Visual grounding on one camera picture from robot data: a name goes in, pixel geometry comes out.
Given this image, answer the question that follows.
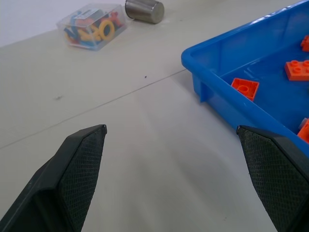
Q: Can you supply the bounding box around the steel cylinder cup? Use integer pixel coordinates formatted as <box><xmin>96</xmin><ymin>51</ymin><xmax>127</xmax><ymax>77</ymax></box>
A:
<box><xmin>125</xmin><ymin>0</ymin><xmax>165</xmax><ymax>25</ymax></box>

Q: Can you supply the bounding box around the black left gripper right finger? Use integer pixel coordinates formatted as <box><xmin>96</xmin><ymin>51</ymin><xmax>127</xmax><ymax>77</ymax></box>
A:
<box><xmin>236</xmin><ymin>125</ymin><xmax>309</xmax><ymax>232</ymax></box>

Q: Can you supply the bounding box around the blue plastic bin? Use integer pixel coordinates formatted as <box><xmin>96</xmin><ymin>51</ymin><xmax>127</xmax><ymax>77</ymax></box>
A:
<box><xmin>181</xmin><ymin>0</ymin><xmax>309</xmax><ymax>145</ymax></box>

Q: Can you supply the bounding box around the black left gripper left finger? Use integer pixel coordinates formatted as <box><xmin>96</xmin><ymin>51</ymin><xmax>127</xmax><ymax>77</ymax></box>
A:
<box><xmin>0</xmin><ymin>124</ymin><xmax>108</xmax><ymax>232</ymax></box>

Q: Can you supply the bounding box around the clear box of colourful letters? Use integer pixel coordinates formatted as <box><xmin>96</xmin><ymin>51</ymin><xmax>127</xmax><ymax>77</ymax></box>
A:
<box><xmin>56</xmin><ymin>3</ymin><xmax>128</xmax><ymax>51</ymax></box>

